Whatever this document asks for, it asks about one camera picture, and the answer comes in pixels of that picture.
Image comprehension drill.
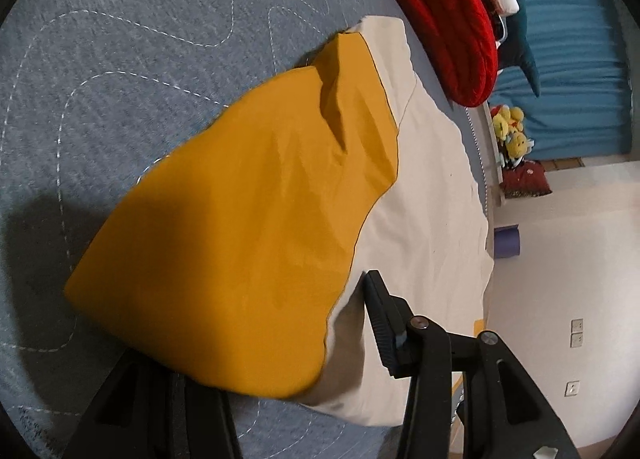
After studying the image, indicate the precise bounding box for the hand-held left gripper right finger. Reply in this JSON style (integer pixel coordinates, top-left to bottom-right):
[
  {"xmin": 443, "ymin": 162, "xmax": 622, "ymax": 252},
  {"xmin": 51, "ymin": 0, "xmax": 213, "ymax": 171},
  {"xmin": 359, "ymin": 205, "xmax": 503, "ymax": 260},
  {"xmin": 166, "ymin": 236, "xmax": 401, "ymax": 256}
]
[{"xmin": 361, "ymin": 269, "xmax": 583, "ymax": 459}]

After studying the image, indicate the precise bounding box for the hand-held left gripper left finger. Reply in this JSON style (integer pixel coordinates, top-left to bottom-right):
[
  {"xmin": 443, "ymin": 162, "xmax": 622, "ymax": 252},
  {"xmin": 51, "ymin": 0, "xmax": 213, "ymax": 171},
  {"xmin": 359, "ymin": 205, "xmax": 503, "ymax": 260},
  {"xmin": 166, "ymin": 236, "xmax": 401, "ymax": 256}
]
[{"xmin": 60, "ymin": 346, "xmax": 243, "ymax": 459}]

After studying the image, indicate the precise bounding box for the beige and yellow coat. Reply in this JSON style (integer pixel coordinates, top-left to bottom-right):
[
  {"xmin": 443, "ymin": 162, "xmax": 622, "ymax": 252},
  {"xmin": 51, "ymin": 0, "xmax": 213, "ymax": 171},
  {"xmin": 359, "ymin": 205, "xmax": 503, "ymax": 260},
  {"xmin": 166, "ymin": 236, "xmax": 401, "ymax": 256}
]
[{"xmin": 64, "ymin": 15, "xmax": 496, "ymax": 427}]

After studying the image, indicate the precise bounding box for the purple rolled mat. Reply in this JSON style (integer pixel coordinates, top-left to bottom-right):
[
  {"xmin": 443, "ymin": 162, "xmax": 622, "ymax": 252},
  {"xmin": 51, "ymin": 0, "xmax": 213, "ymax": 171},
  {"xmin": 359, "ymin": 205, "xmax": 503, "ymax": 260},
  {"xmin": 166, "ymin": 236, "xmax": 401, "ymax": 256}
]
[{"xmin": 494, "ymin": 225, "xmax": 521, "ymax": 259}]

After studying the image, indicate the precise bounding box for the red patterned bag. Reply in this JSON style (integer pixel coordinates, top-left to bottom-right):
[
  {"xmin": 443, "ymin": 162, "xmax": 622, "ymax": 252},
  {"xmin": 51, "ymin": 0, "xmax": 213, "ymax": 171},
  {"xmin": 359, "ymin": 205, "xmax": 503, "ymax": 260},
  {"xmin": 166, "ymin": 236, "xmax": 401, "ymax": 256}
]
[{"xmin": 501, "ymin": 162, "xmax": 551, "ymax": 197}]

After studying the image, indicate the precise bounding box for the yellow plush toy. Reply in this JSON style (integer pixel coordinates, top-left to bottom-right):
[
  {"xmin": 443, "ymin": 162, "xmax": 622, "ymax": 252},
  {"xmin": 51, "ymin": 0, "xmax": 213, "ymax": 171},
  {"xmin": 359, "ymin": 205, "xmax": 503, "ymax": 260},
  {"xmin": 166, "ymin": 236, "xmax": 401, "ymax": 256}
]
[
  {"xmin": 500, "ymin": 132, "xmax": 533, "ymax": 165},
  {"xmin": 491, "ymin": 106, "xmax": 526, "ymax": 140}
]

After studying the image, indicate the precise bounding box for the blue quilted bedcover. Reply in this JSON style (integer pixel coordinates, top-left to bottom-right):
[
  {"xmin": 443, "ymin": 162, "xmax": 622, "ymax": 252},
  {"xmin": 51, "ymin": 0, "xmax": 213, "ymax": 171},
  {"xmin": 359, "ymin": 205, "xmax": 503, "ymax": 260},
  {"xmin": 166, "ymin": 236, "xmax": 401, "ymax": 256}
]
[{"xmin": 0, "ymin": 0, "xmax": 493, "ymax": 459}]

